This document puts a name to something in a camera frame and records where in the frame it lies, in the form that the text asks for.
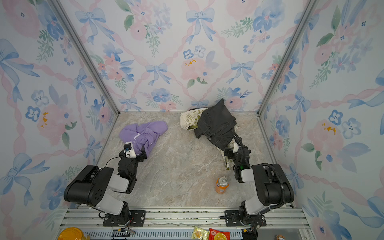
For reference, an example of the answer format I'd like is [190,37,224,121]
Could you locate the purple t-shirt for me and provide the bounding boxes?
[119,121,168,157]

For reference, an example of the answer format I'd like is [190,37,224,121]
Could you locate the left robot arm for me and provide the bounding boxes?
[64,149,147,228]

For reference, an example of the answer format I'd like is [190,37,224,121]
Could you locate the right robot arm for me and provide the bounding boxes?
[220,147,295,227]

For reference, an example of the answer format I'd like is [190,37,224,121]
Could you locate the cream green printed cloth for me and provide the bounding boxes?
[180,108,234,170]

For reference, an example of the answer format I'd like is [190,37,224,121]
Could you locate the orange soda can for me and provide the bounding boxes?
[215,176,229,194]

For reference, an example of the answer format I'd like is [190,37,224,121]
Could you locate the dark grey jeans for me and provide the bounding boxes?
[194,99,237,151]

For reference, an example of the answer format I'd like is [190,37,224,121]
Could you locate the red snack packet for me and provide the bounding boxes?
[208,229,230,240]

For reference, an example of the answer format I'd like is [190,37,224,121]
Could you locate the yellow-green snack packet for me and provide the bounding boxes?
[191,227,210,240]

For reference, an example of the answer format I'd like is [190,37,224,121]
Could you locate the yellow round lid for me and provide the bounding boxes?
[58,227,91,240]

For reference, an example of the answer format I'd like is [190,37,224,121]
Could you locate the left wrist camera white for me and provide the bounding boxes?
[123,142,137,158]

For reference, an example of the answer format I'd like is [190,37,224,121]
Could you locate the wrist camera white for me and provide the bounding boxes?
[123,142,137,158]
[229,142,240,153]

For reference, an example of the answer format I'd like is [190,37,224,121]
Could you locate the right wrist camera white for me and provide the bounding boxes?
[229,142,240,153]

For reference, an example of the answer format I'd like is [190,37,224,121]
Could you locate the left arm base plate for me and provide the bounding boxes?
[103,210,147,227]

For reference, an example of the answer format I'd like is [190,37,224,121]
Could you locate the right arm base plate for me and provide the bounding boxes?
[220,210,267,228]

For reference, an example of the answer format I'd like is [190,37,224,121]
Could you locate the aluminium mounting rail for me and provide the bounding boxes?
[57,205,315,240]

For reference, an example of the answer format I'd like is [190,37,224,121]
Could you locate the right corner aluminium post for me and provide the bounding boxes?
[257,0,319,116]

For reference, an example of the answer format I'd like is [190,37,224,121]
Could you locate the corner aluminium post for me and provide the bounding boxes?
[257,0,319,116]
[47,0,121,116]

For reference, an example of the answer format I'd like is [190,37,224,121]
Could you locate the left corner aluminium post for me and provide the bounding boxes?
[47,0,121,116]

